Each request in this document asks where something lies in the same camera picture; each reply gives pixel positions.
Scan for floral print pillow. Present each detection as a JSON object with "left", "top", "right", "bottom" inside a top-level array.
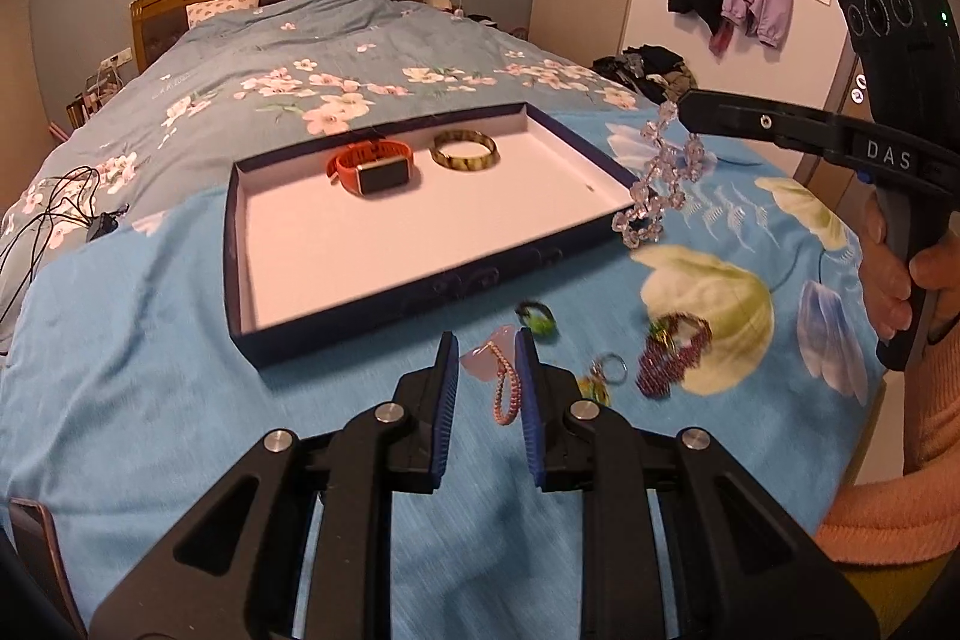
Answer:
[{"left": 186, "top": 0, "right": 263, "bottom": 30}]

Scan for garnet bead bracelet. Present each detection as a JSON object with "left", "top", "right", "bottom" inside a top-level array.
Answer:
[{"left": 636, "top": 312, "right": 713, "bottom": 398}]

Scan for pile of dark clothes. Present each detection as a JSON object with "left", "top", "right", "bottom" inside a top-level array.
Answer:
[{"left": 591, "top": 45, "right": 698, "bottom": 105}]

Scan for dark flat device copper edge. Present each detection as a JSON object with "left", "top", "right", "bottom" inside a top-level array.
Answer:
[{"left": 6, "top": 496, "right": 85, "bottom": 640}]

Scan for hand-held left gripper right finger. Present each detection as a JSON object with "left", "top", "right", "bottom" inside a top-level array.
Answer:
[{"left": 513, "top": 334, "right": 880, "bottom": 640}]

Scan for dark bedside items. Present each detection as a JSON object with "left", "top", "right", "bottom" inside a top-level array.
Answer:
[{"left": 450, "top": 6, "right": 530, "bottom": 39}]

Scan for bedside table clutter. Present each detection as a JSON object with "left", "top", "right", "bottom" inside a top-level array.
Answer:
[{"left": 64, "top": 74, "right": 125, "bottom": 127}]

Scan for grey-blue floral duvet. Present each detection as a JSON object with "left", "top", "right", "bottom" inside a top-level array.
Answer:
[{"left": 0, "top": 0, "right": 721, "bottom": 356}]

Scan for shallow navy box tray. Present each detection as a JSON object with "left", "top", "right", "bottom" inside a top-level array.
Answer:
[{"left": 223, "top": 100, "right": 659, "bottom": 369}]

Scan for black cord green pendant bracelet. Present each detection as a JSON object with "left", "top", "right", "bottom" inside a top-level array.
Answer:
[{"left": 514, "top": 301, "right": 560, "bottom": 339}]

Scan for yellow cloth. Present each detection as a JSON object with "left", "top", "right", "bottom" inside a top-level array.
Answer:
[{"left": 844, "top": 546, "right": 957, "bottom": 640}]

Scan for pink bead bracelet with pendant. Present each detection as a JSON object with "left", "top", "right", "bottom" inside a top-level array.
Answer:
[{"left": 460, "top": 323, "right": 526, "bottom": 427}]

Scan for amber bangle bracelet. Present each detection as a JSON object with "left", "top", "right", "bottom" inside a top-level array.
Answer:
[{"left": 431, "top": 131, "right": 501, "bottom": 172}]

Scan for clear crystal bead bracelet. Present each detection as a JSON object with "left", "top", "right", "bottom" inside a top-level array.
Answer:
[{"left": 611, "top": 100, "right": 717, "bottom": 250}]

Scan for black cables with charger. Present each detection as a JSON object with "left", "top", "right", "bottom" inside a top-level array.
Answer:
[{"left": 0, "top": 164, "right": 130, "bottom": 356}]

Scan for yellow green pendant ring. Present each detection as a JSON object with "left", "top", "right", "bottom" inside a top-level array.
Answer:
[{"left": 579, "top": 353, "right": 629, "bottom": 407}]

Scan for red plaid scarf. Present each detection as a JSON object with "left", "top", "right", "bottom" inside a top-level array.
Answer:
[{"left": 711, "top": 16, "right": 742, "bottom": 58}]

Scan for person's right hand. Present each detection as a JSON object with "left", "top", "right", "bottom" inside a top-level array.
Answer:
[{"left": 857, "top": 196, "right": 960, "bottom": 342}]

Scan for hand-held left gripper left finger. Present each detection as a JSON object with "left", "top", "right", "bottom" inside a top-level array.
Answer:
[{"left": 90, "top": 331, "right": 460, "bottom": 640}]

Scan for orange smartwatch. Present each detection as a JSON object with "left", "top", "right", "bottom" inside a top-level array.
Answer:
[{"left": 326, "top": 139, "right": 415, "bottom": 197}]

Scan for person's right forearm pink sleeve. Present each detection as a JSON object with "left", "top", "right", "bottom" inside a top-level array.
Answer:
[{"left": 814, "top": 321, "right": 960, "bottom": 566}]

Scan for light blue floral towel blanket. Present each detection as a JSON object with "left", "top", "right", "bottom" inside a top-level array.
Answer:
[{"left": 0, "top": 100, "right": 912, "bottom": 640}]

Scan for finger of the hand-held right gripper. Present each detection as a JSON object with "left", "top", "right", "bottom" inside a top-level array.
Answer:
[{"left": 677, "top": 89, "right": 856, "bottom": 159}]

